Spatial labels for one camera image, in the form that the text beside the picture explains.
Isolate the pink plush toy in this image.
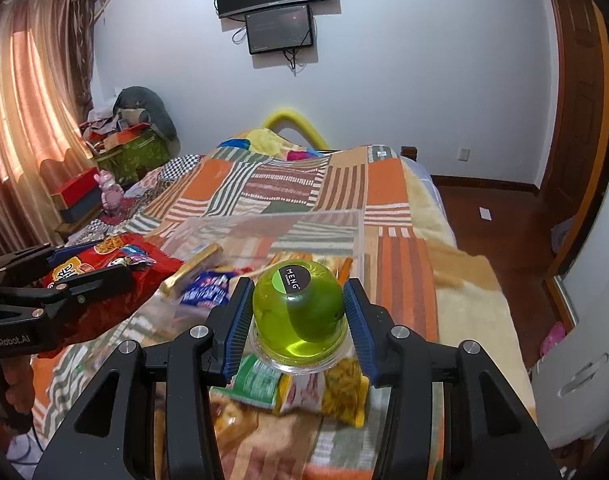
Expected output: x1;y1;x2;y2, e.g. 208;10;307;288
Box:
94;169;124;214

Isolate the yellow pillow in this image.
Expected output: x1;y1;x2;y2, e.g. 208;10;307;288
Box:
222;108;330;162

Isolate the pink curtain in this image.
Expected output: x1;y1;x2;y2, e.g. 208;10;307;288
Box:
0;0;96;256

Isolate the small wall monitor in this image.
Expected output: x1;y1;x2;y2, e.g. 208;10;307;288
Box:
245;4;314;55

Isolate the red box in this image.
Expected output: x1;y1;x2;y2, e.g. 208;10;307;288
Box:
52;167;99;210

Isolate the white cabinet with stickers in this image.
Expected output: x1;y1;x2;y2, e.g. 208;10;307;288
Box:
532;280;609;448

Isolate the clear gold striped cracker pack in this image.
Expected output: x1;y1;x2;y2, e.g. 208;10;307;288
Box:
158;243;223;299

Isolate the wall socket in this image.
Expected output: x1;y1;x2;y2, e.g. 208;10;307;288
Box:
458;148;470;162

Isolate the person's left hand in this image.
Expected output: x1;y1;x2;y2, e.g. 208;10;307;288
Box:
1;356;35;414

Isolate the yellow snack packet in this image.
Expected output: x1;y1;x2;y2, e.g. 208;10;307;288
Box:
273;358;369;428

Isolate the orange striped patchwork blanket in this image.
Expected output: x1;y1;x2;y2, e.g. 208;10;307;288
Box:
33;129;536;479

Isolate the clear plastic storage box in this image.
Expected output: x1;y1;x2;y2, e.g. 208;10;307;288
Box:
128;209;364;343

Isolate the green jelly cup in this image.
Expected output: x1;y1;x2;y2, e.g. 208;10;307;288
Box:
248;259;351;375

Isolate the green snack packet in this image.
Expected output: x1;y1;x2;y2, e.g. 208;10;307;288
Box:
211;354;283;411

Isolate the green patterned bag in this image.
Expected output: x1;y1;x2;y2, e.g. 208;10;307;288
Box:
94;129;170;186

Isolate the large red chips bag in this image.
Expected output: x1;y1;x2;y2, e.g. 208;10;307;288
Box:
40;233;182;356

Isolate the blue biscuit snack packet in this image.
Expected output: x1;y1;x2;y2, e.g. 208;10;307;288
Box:
180;270;237;310

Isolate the brown wooden door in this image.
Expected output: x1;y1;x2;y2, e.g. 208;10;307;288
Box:
542;0;609;282

